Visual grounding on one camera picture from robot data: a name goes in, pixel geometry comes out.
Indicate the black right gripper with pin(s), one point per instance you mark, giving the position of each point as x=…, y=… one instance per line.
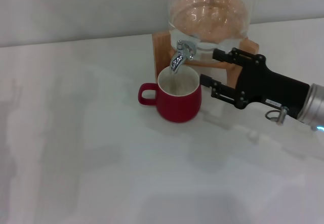
x=268, y=87

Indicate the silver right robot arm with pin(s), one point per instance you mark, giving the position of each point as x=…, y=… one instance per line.
x=314, y=105

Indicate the wooden dispenser stand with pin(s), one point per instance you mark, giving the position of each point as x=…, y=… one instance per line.
x=162, y=57

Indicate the chrome faucet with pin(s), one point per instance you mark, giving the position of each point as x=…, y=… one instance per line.
x=177, y=59

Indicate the glass water dispenser jar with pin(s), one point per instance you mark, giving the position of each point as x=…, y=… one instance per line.
x=210, y=19

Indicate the red ceramic cup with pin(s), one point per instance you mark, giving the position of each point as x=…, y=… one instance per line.
x=179, y=107

